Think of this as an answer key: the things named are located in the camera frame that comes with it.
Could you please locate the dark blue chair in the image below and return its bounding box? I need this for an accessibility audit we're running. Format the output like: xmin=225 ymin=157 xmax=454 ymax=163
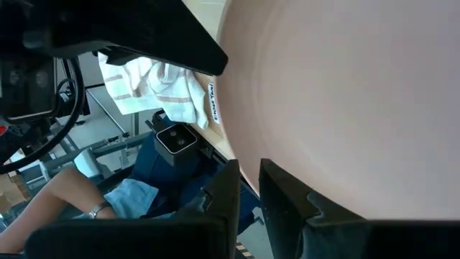
xmin=131 ymin=120 xmax=262 ymax=235

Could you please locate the white red-striped kitchen towel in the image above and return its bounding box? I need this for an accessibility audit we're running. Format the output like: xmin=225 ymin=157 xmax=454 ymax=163
xmin=97 ymin=52 xmax=210 ymax=130

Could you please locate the grey metal table frame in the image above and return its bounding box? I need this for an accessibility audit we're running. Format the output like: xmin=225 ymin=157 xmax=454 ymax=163
xmin=42 ymin=131 xmax=154 ymax=172

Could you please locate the person's forearm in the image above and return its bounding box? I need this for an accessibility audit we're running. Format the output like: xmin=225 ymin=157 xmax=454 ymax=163
xmin=0 ymin=167 xmax=118 ymax=255

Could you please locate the tan divided plate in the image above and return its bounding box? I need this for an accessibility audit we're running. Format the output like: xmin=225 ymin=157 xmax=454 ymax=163
xmin=215 ymin=0 xmax=460 ymax=221

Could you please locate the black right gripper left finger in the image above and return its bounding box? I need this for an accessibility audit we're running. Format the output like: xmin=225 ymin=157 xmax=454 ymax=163
xmin=24 ymin=160 xmax=242 ymax=259

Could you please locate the metal wrist bracelet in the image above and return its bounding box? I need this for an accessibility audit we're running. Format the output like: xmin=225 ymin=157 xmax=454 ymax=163
xmin=88 ymin=200 xmax=113 ymax=219

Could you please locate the black table-level camera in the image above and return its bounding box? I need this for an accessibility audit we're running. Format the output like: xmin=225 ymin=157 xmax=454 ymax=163
xmin=153 ymin=123 xmax=199 ymax=167

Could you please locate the cardboard box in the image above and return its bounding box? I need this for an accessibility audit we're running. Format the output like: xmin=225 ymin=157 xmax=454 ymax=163
xmin=0 ymin=172 xmax=33 ymax=217

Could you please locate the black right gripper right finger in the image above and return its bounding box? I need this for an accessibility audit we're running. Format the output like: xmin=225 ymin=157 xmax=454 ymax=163
xmin=259 ymin=158 xmax=460 ymax=259

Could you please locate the white label with black writing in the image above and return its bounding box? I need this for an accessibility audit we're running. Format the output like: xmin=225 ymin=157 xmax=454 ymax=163
xmin=207 ymin=82 xmax=221 ymax=126

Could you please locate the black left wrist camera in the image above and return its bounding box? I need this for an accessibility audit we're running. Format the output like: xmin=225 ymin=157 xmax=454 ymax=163
xmin=0 ymin=53 xmax=58 ymax=122

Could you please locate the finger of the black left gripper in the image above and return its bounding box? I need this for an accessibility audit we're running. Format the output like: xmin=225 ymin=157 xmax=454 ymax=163
xmin=96 ymin=45 xmax=152 ymax=66
xmin=82 ymin=0 xmax=229 ymax=77

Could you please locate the person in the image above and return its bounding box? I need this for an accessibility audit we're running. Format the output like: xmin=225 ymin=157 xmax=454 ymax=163
xmin=71 ymin=178 xmax=161 ymax=220

